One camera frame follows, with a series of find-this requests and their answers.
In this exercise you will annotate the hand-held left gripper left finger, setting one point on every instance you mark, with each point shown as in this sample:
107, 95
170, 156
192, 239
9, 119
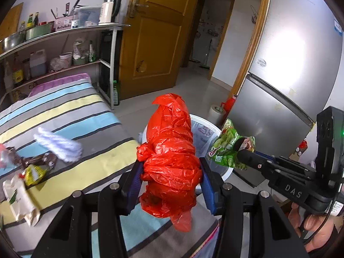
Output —
135, 185

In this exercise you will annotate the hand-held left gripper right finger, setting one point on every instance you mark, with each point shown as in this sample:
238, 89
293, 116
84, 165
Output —
207, 184

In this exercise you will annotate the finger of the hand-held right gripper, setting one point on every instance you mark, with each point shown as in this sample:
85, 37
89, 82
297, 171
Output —
250, 160
264, 155

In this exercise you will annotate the green snack packet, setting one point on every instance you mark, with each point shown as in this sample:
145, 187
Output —
225, 145

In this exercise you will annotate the white round trash bin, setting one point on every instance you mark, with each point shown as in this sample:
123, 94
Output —
205, 142

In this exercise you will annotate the red plastic bag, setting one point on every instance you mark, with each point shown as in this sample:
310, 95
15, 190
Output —
169, 150

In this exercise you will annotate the lavender white striped packet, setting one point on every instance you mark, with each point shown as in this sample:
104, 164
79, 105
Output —
57, 143

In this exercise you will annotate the brown snack wrapper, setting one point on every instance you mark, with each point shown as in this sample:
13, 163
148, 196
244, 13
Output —
47, 160

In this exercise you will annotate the yellow snack packet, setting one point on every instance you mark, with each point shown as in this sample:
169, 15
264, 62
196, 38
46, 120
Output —
35, 174

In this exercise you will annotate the white paper packet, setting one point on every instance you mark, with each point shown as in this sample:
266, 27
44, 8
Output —
20, 201

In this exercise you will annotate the pink clear plastic wrapper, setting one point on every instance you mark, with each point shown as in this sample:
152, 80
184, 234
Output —
4, 156

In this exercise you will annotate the person's right hand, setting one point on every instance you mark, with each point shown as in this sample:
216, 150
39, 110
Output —
311, 223

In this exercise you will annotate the white plastic roll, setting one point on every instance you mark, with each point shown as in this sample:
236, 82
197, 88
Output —
216, 115

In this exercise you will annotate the red plastic jug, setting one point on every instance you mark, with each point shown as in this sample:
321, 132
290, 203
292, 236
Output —
229, 104

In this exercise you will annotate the striped blanket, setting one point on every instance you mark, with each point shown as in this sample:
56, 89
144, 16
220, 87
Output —
80, 118

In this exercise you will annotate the large green bottle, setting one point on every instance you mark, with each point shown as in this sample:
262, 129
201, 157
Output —
116, 94

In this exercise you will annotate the silver refrigerator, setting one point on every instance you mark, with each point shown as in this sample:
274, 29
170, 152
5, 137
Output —
285, 59

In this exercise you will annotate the floor mop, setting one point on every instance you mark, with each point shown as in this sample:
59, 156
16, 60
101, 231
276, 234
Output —
207, 56

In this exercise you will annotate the blue fridge sticker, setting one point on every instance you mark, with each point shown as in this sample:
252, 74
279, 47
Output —
337, 28

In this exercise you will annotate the yellow door hook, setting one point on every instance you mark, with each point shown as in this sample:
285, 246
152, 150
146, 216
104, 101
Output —
141, 66

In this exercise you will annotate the small green bowl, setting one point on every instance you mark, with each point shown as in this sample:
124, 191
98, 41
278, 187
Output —
80, 61

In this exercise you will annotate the small green bottle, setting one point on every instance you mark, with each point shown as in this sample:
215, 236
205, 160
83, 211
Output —
92, 53

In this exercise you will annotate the yellow wooden door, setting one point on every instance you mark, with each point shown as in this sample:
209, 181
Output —
158, 45

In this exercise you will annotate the pinkish plastic bag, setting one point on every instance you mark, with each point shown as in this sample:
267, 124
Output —
57, 64

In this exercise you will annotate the white plastic tub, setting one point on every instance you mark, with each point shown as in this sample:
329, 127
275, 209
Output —
65, 59

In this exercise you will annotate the white crumpled bag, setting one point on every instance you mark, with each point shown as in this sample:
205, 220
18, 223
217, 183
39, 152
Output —
80, 49

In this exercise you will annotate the plastic oil jug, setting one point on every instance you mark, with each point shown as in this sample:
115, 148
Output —
37, 64

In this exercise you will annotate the yellow label sauce bottle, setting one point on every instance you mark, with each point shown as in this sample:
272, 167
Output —
18, 74

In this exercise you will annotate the white metal shelf rack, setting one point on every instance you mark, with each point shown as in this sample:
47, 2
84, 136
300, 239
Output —
80, 31

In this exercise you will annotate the clear liquid bottle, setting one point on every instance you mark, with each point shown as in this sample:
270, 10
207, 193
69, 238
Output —
8, 78

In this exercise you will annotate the white cylindrical jug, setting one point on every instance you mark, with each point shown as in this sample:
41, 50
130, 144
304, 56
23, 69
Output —
105, 13

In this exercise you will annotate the clear plastic storage box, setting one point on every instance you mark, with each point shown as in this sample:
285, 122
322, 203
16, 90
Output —
88, 16

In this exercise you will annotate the pink utensil holder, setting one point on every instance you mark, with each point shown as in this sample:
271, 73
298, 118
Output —
63, 24

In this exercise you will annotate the green enamel basin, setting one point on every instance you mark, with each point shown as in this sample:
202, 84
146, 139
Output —
37, 31

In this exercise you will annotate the steel electric kettle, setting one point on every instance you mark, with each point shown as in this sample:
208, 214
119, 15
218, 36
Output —
115, 4

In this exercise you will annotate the steel basin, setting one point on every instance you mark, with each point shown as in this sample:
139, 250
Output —
12, 41

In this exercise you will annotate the dark sauce bottle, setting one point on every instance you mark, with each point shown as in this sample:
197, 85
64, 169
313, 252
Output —
35, 18

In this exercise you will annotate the wooden cutting board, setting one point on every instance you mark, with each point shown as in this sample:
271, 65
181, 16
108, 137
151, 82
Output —
12, 21

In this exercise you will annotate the wooden door frame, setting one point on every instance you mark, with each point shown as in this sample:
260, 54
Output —
255, 32

